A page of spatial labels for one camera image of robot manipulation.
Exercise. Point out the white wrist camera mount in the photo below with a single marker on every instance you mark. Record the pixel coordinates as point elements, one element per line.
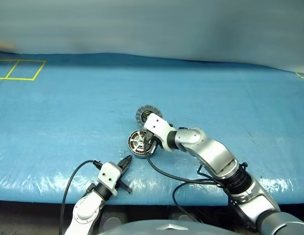
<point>156,124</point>
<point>109,175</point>

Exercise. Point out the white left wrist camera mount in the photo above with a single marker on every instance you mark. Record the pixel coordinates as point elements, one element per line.
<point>109,175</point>

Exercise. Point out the blue plastic table cover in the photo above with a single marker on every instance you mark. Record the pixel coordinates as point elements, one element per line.
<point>68,110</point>

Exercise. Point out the grey robot torso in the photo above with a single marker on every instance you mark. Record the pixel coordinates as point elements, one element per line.
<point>142,227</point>

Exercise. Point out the copper wound motor stator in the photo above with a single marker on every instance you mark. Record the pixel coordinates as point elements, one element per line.
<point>134,144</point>

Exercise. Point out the white foam backdrop sheet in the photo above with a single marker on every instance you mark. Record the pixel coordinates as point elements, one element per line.
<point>151,27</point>

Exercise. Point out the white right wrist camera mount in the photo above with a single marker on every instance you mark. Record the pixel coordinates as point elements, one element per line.
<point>156,124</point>

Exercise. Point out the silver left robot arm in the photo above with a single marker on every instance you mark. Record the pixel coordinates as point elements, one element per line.
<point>85,210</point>

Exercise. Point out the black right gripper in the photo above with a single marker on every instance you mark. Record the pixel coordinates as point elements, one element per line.
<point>157,142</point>

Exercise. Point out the dark rounded shape under table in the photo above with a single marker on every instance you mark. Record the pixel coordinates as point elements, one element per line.
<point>182,218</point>
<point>112,221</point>

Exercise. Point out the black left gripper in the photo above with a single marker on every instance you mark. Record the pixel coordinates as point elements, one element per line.
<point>121,176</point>

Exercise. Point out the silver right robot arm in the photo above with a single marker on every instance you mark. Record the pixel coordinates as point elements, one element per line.
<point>215,151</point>

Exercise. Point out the finned motor end cap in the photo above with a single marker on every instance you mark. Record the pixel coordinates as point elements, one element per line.
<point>143,112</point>

